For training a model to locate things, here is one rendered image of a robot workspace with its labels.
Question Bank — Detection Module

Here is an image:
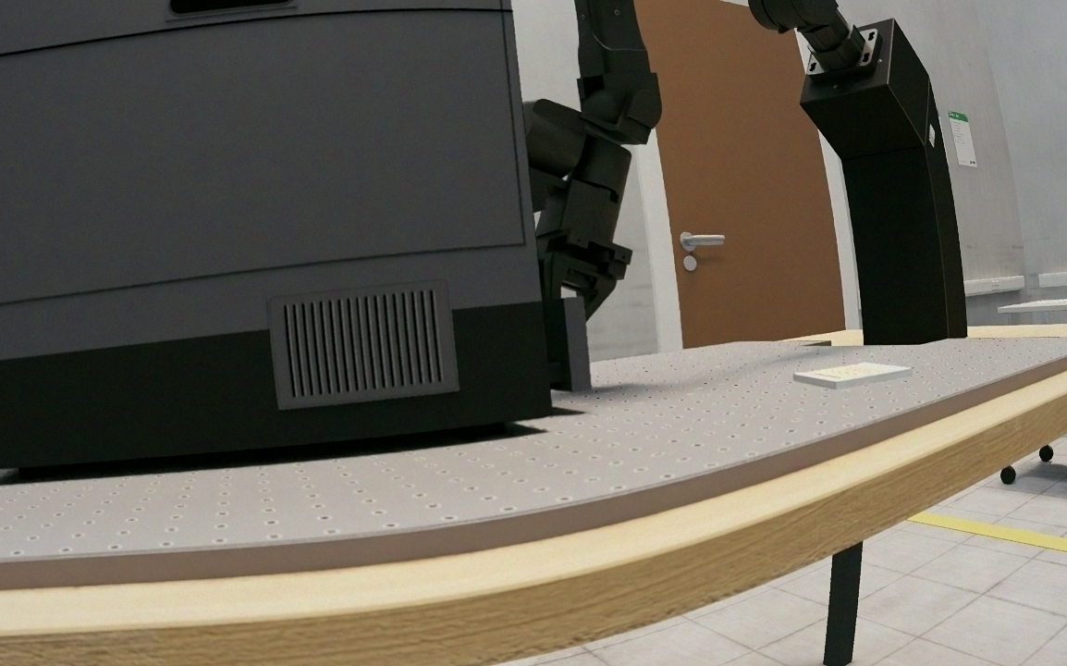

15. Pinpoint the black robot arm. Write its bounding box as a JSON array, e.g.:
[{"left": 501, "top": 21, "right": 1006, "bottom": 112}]
[{"left": 522, "top": 0, "right": 883, "bottom": 239}]

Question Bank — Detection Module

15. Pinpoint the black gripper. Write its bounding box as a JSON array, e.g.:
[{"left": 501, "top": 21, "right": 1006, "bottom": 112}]
[{"left": 536, "top": 188, "right": 633, "bottom": 322}]

